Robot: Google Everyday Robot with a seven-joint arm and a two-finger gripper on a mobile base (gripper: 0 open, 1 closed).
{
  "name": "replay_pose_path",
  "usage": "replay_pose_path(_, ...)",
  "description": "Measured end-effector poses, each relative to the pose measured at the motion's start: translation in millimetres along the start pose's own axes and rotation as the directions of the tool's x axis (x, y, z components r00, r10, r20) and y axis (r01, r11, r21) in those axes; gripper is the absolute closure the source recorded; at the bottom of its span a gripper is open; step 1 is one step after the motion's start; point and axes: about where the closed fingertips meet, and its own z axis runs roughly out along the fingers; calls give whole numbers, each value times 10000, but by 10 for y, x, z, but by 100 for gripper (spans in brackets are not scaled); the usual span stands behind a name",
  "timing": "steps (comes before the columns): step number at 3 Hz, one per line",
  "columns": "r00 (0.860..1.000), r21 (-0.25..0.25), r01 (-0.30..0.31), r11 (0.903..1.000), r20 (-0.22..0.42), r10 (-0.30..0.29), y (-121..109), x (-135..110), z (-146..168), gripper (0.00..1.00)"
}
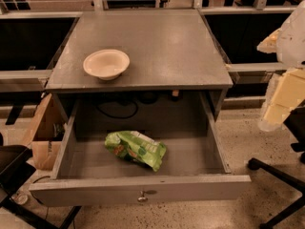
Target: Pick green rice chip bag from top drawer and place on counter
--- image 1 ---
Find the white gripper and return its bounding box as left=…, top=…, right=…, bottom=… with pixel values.
left=256, top=1, right=305, bottom=132

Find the green rice chip bag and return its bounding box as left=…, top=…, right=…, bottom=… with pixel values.
left=105, top=131, right=167, bottom=172

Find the grey open top drawer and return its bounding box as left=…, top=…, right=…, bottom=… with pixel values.
left=30, top=92, right=251, bottom=206

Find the grey cabinet counter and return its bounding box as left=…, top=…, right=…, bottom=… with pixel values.
left=46, top=9, right=233, bottom=115

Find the silver drawer knob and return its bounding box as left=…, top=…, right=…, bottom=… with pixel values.
left=137, top=190, right=156, bottom=203

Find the black office chair right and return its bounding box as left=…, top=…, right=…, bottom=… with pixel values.
left=247, top=107, right=305, bottom=229

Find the white paper bowl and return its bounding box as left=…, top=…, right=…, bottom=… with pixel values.
left=83, top=50, right=130, bottom=80

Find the brown cardboard box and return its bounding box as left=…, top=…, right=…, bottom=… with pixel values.
left=21, top=94, right=65, bottom=171

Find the black chair left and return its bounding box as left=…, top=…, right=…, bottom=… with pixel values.
left=0, top=143, right=81, bottom=229

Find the metal railing frame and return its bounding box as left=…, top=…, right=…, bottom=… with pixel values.
left=0, top=0, right=305, bottom=81

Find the black cable inside cabinet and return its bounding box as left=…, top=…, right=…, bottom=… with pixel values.
left=94, top=95, right=139, bottom=120

